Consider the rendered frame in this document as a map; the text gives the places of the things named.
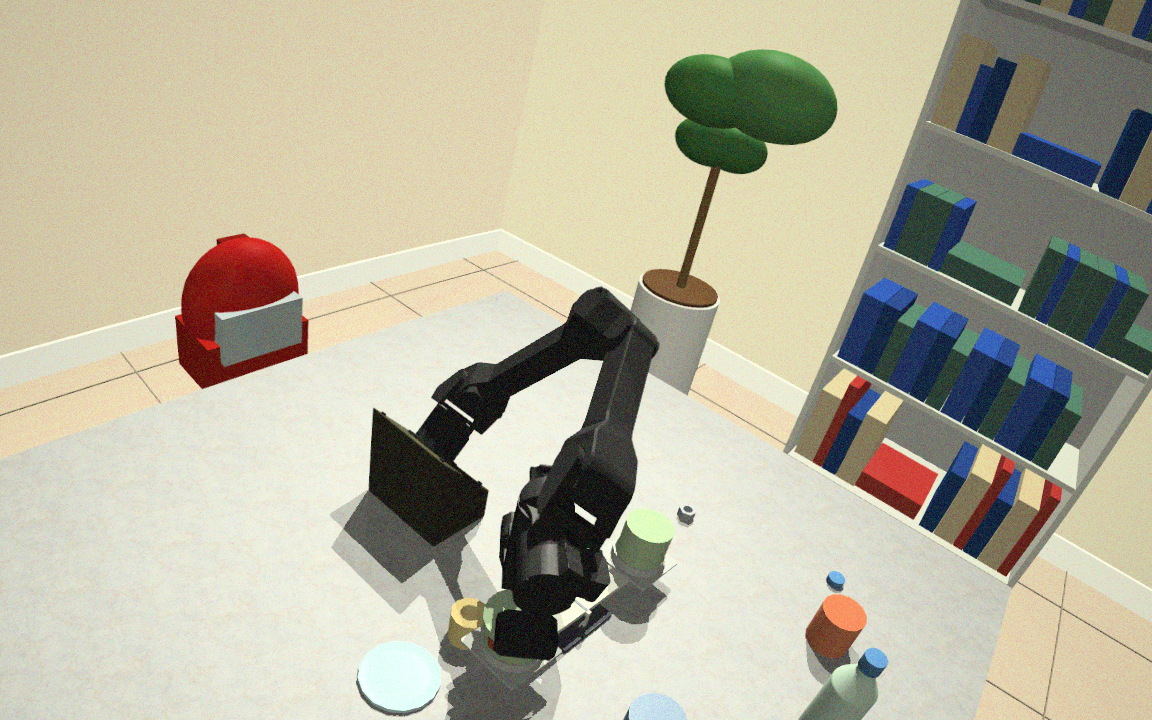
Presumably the orange cylinder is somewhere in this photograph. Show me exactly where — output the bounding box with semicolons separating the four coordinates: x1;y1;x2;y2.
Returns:
805;594;867;658

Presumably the grey cylinder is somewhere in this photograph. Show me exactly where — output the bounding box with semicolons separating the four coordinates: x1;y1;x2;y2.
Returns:
623;694;688;720

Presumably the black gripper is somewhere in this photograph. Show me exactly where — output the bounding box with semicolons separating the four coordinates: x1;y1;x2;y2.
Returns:
493;511;558;661

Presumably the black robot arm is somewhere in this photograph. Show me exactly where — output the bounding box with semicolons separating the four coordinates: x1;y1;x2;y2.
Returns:
408;286;660;616

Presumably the light green cylinder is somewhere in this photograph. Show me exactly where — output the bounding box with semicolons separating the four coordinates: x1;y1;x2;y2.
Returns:
483;589;533;665
615;509;675;570

